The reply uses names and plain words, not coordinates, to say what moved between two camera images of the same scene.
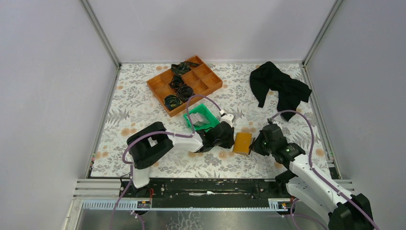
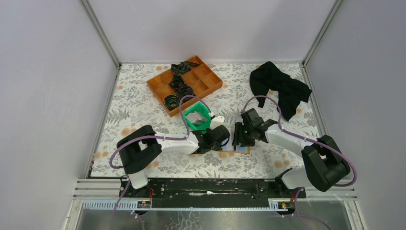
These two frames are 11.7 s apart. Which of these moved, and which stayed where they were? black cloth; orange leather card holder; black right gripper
Moved: black right gripper; orange leather card holder
Stayed: black cloth
